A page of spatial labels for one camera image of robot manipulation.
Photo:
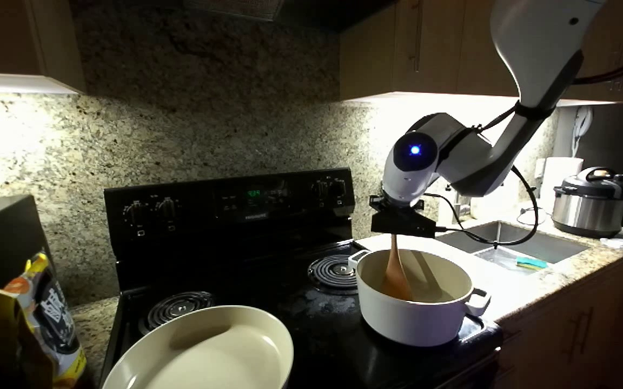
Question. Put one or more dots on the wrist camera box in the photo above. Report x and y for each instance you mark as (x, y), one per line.
(404, 220)

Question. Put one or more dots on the wooden upper cabinet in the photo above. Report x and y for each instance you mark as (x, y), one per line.
(9, 32)
(412, 43)

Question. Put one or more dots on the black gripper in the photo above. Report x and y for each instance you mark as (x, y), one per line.
(399, 202)

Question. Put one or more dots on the chrome kitchen faucet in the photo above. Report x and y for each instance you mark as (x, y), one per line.
(462, 208)

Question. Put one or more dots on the steel kitchen sink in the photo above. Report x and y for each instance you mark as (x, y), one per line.
(534, 245)

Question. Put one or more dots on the wooden cabinet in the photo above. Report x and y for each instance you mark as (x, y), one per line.
(577, 325)
(412, 43)
(9, 32)

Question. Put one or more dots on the wooden spoon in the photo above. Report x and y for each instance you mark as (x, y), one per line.
(396, 276)

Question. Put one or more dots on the white cooking pot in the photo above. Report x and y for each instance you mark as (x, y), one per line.
(412, 325)

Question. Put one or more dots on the stove coil burner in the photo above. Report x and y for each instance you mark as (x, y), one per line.
(331, 270)
(176, 307)

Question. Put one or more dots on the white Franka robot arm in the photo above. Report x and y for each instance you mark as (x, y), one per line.
(541, 43)

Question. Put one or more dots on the wooden lower cabinet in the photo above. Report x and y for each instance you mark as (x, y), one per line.
(577, 325)

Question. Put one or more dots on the green sponge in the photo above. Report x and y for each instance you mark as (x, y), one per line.
(530, 263)

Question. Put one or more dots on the silver pressure cooker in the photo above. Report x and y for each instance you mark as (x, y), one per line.
(589, 206)

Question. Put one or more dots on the white shallow pan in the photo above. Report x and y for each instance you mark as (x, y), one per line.
(211, 352)

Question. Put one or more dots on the black electric stove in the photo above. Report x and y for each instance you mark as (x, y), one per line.
(239, 217)

